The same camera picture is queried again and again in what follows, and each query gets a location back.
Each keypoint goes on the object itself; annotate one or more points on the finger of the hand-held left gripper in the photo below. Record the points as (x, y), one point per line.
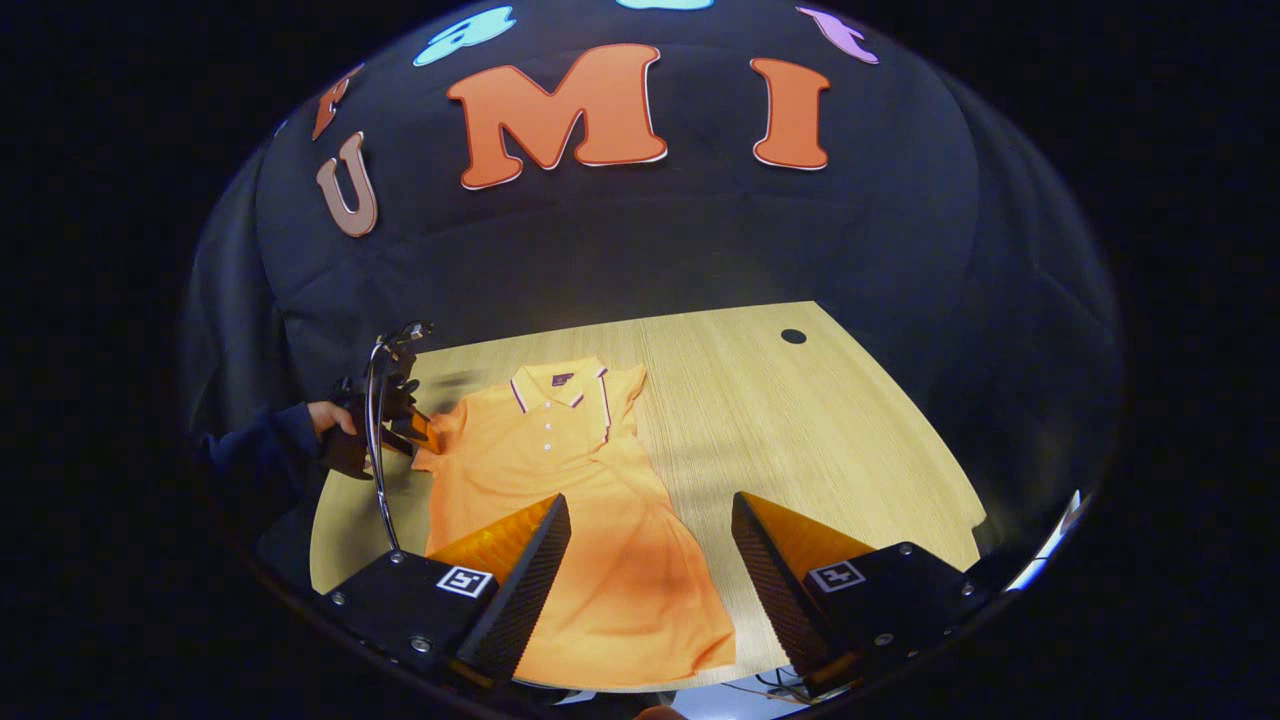
(418, 428)

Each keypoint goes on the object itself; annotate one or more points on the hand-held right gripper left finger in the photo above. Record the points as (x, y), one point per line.
(525, 595)

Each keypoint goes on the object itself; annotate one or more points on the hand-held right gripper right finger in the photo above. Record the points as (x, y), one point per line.
(775, 590)

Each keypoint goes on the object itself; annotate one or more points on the orange T-shirt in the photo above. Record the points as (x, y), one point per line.
(600, 470)

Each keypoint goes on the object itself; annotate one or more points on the black backdrop cloth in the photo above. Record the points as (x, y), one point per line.
(650, 240)

